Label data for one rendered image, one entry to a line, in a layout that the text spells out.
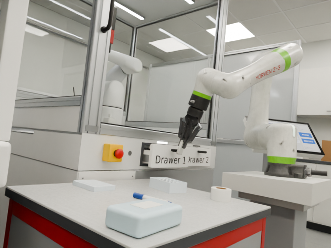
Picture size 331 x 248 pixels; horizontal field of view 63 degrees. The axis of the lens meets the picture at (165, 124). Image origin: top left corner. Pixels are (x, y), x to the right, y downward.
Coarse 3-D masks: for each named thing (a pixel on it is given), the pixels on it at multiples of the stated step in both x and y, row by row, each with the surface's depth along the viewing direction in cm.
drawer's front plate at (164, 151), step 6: (156, 144) 124; (150, 150) 123; (156, 150) 125; (162, 150) 128; (168, 150) 131; (186, 150) 142; (150, 156) 123; (162, 156) 128; (168, 156) 131; (174, 156) 135; (180, 156) 139; (186, 156) 143; (150, 162) 122; (162, 162) 128; (168, 162) 132; (180, 162) 139; (186, 162) 143
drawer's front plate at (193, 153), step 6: (192, 150) 156; (198, 150) 160; (204, 150) 166; (210, 150) 171; (192, 156) 156; (198, 156) 161; (204, 156) 166; (210, 156) 171; (192, 162) 156; (204, 162) 166
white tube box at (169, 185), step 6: (150, 180) 105; (156, 180) 102; (162, 180) 102; (168, 180) 105; (174, 180) 106; (150, 186) 104; (156, 186) 101; (162, 186) 99; (168, 186) 96; (174, 186) 97; (180, 186) 98; (186, 186) 100; (168, 192) 95; (174, 192) 97; (180, 192) 98
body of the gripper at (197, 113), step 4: (188, 108) 127; (192, 108) 124; (188, 112) 125; (192, 112) 124; (196, 112) 124; (200, 112) 124; (188, 116) 128; (192, 116) 127; (196, 116) 124; (200, 116) 125; (196, 120) 125; (188, 124) 128; (192, 124) 126; (196, 124) 125
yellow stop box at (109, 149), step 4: (104, 144) 110; (108, 144) 109; (112, 144) 109; (116, 144) 112; (104, 148) 110; (108, 148) 108; (112, 148) 109; (116, 148) 110; (120, 148) 112; (104, 152) 109; (108, 152) 108; (112, 152) 109; (104, 156) 109; (108, 156) 108; (112, 156) 109; (104, 160) 109; (108, 160) 107; (112, 160) 109; (116, 160) 110; (120, 160) 112
